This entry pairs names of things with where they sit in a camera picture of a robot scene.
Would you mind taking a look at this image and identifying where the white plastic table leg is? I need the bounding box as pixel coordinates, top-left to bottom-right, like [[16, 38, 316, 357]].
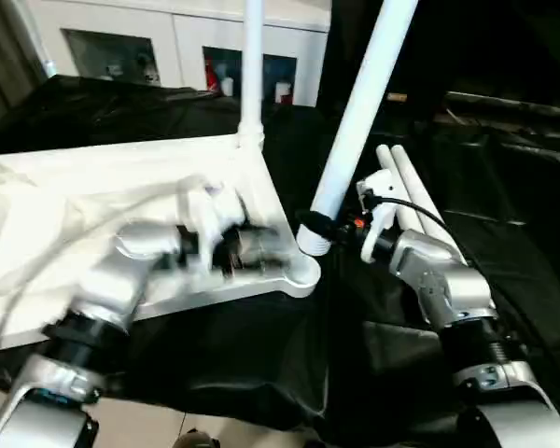
[[296, 0, 420, 258], [375, 144, 426, 232], [236, 0, 266, 148], [389, 144, 470, 270]]

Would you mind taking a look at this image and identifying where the white plastic table top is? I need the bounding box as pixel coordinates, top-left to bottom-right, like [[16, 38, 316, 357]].
[[0, 133, 321, 354]]

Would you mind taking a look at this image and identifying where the black mat cover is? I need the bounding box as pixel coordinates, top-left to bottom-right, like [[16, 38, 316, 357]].
[[0, 74, 560, 448]]

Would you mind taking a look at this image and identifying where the black case with gold label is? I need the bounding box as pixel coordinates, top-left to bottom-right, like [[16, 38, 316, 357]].
[[326, 0, 449, 122]]

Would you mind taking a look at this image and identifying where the dark robot foot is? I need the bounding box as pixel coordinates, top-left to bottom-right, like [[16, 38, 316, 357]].
[[175, 427, 220, 448]]

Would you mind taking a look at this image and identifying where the grey metal rod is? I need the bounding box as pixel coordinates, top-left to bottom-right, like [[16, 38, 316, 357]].
[[447, 91, 560, 120]]

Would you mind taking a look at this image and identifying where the white cabinet with glass doors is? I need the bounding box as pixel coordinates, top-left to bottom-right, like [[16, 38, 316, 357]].
[[25, 0, 332, 108]]

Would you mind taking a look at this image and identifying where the grey curtain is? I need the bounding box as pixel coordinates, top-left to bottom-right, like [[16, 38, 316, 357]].
[[0, 0, 48, 127]]

